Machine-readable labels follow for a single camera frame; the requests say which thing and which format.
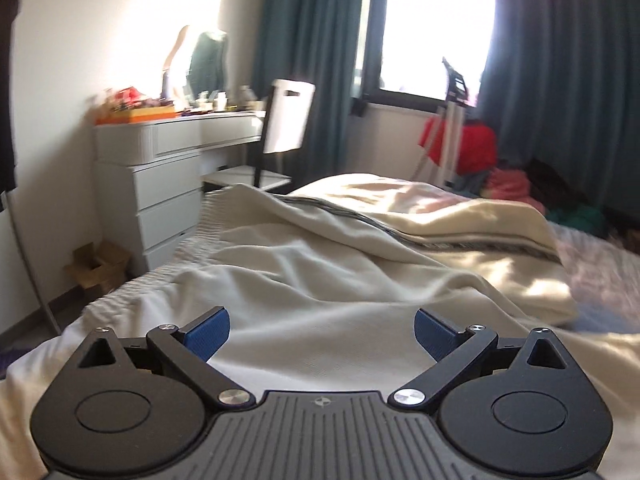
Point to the cream blanket with striped trim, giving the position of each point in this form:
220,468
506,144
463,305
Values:
475,230

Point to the white and black chair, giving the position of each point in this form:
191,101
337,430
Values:
287,120

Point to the orange flat box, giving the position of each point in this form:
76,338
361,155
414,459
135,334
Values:
135,116

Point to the dark cloth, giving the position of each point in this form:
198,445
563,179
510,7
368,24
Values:
555,180

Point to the grey metal frame leg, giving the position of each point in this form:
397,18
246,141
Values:
30,260

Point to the red clutter on dresser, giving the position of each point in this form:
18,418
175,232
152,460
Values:
127,97

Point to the cardboard box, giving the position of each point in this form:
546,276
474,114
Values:
95,265

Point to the teal curtain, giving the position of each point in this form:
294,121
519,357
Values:
320,35
575,60

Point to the cosmetic bottles on dresser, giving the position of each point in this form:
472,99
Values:
225,100

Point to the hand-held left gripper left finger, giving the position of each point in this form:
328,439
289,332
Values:
207,334

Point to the pink clothes pile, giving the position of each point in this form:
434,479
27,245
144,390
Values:
507,185

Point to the white dresser with drawers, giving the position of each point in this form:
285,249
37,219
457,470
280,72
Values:
150,195

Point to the red cloth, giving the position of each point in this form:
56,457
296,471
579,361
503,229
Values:
479,145

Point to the green cloth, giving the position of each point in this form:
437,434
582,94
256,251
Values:
575,217

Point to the window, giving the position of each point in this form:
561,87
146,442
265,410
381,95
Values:
435,25

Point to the silver tripod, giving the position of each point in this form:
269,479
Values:
452,125

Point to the cream white garment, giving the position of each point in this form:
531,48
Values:
300,285

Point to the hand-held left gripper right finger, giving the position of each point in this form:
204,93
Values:
434,334

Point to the tabletop mirror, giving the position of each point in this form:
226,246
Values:
205,65

